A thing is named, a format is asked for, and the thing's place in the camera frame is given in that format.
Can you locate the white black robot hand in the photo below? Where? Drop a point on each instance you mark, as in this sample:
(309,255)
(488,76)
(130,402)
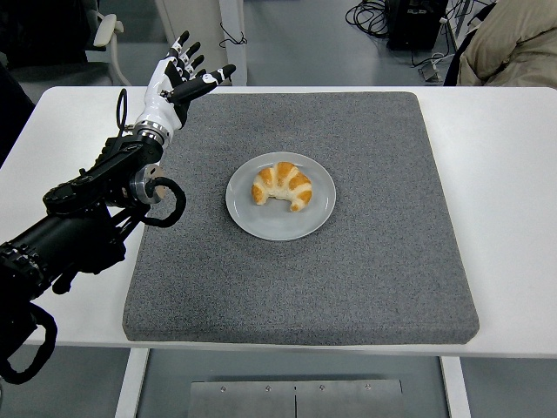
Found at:
(159,104)

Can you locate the golden croissant bread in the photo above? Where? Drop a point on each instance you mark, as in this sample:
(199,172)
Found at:
(283,178)

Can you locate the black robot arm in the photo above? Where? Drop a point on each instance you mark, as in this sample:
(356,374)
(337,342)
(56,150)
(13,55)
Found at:
(65,235)

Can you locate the round grey plate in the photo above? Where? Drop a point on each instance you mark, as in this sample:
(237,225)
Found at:
(278,226)

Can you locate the grey metal plate with screws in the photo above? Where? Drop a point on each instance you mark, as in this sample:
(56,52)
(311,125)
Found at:
(261,400)

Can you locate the white desk leg panel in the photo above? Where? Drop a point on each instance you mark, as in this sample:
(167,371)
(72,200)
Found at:
(196,26)

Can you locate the white office chair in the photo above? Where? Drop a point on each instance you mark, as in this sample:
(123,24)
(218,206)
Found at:
(106,30)

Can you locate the person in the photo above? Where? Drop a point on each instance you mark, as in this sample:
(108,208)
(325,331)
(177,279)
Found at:
(13,117)

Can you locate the grey felt mat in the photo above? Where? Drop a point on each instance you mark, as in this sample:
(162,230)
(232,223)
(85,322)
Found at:
(304,283)

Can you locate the black computer case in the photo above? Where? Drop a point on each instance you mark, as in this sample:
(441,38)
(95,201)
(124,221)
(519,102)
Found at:
(413,26)

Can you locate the grey power adapter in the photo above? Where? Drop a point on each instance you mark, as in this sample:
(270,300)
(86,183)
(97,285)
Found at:
(431,72)

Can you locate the white table leg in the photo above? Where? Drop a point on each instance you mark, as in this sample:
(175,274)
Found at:
(457,392)
(128,387)

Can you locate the beige padded jacket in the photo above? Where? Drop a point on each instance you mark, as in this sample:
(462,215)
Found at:
(513,48)

